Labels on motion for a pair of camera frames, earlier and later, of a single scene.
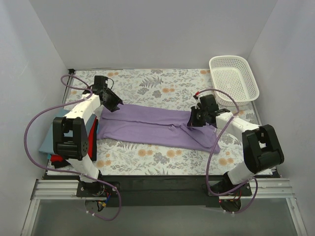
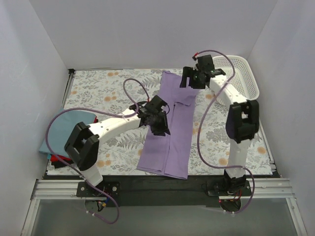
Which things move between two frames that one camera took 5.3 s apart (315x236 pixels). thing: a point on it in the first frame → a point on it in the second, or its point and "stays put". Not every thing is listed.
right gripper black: x=197 y=118 → x=189 y=77
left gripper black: x=112 y=100 → x=160 y=122
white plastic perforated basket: x=232 y=74 stays put
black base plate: x=155 y=191 stays put
